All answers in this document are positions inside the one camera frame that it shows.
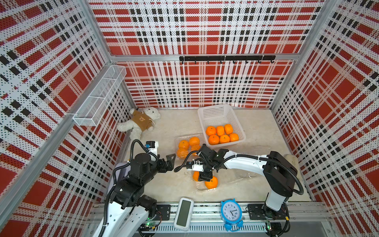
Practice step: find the orange four container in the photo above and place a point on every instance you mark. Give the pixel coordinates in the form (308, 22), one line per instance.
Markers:
(234, 137)

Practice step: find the orange one container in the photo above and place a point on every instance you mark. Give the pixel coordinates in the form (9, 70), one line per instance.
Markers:
(211, 131)

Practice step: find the orange three container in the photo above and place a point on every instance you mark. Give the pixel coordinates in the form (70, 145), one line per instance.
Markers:
(224, 139)

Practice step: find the white digital timer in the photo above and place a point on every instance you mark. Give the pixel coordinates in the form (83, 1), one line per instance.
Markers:
(184, 213)

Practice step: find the white wire wall shelf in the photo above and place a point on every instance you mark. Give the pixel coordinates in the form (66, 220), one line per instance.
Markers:
(100, 96)

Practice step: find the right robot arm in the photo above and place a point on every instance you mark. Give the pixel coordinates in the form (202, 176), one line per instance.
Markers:
(280, 174)

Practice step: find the clear clamshell container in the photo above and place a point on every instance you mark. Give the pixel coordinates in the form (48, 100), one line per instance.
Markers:
(224, 178)
(187, 137)
(248, 151)

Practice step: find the white plastic basket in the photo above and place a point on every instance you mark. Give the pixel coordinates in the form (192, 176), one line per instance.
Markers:
(220, 115)

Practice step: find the black hook rail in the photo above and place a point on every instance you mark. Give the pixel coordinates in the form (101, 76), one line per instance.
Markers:
(257, 58)

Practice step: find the orange front container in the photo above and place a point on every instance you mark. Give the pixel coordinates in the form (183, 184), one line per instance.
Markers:
(196, 176)
(212, 184)
(228, 128)
(220, 130)

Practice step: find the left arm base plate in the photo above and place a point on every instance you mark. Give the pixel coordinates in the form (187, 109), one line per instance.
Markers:
(163, 212)

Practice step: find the white teddy bear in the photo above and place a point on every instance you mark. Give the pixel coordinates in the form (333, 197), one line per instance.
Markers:
(140, 121)

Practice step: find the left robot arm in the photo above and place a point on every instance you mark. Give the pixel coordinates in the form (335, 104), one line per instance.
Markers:
(127, 209)

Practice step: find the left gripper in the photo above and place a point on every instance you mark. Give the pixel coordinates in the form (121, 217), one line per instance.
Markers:
(163, 168)

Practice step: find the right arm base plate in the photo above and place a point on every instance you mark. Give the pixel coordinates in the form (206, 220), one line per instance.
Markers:
(257, 211)

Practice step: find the orange two container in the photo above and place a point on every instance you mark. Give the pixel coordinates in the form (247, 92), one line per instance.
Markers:
(214, 139)

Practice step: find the blue alarm clock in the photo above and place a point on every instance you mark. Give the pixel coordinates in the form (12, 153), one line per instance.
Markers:
(231, 214)

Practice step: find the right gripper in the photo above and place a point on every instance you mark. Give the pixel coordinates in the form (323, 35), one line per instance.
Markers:
(205, 177)

